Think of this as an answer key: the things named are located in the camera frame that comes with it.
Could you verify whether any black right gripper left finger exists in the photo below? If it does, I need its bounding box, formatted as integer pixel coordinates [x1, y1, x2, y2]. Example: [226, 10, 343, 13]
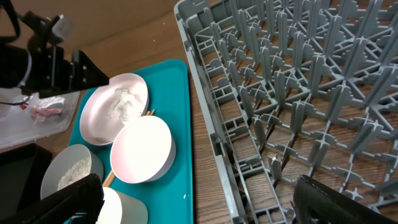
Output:
[1, 174, 104, 224]

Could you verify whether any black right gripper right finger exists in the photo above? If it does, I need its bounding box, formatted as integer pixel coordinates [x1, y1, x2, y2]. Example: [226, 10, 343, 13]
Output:
[294, 175, 397, 224]

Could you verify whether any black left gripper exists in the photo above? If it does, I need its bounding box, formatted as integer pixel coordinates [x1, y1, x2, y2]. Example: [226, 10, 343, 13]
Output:
[18, 11, 109, 98]

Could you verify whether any white tissue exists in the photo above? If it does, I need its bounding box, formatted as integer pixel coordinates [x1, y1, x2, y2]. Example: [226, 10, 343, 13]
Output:
[36, 96, 65, 108]
[107, 88, 144, 124]

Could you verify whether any white rice pile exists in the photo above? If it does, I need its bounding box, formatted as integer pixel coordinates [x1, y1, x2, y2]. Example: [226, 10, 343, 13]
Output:
[57, 157, 91, 190]

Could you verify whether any white cup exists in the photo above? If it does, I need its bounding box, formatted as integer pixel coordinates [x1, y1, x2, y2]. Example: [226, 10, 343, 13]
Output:
[96, 187, 149, 224]

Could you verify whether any red snack wrapper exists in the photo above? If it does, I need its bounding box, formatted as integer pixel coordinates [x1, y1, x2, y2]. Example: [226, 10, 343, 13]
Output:
[19, 103, 64, 120]

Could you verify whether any grey bowl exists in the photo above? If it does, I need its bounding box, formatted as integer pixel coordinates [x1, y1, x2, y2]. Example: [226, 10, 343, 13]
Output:
[40, 144, 104, 199]

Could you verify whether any white bowl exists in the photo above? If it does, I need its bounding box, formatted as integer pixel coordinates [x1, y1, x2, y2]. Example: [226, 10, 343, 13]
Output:
[110, 116, 177, 184]

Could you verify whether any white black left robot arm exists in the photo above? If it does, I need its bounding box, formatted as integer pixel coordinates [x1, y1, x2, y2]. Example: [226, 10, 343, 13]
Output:
[1, 0, 109, 98]

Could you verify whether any grey dishwasher rack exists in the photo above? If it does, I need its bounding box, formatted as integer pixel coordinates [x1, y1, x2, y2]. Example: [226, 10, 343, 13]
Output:
[174, 0, 397, 223]

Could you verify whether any wooden chopstick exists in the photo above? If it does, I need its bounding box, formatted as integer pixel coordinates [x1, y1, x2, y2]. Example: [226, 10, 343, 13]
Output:
[103, 108, 156, 188]
[101, 109, 153, 187]

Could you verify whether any clear plastic bin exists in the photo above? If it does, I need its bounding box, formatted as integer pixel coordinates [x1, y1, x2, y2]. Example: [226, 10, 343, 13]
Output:
[1, 88, 80, 149]

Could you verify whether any white round plate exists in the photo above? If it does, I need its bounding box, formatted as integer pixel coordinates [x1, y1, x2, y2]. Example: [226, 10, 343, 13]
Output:
[80, 73, 149, 146]

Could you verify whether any black plastic tray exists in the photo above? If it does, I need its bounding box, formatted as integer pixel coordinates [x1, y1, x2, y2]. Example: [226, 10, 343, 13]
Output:
[1, 143, 52, 220]

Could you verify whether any teal serving tray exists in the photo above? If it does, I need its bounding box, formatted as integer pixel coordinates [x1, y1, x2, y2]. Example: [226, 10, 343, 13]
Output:
[63, 58, 194, 224]

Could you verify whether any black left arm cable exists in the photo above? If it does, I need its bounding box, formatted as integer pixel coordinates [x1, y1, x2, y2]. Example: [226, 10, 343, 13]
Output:
[0, 95, 32, 106]

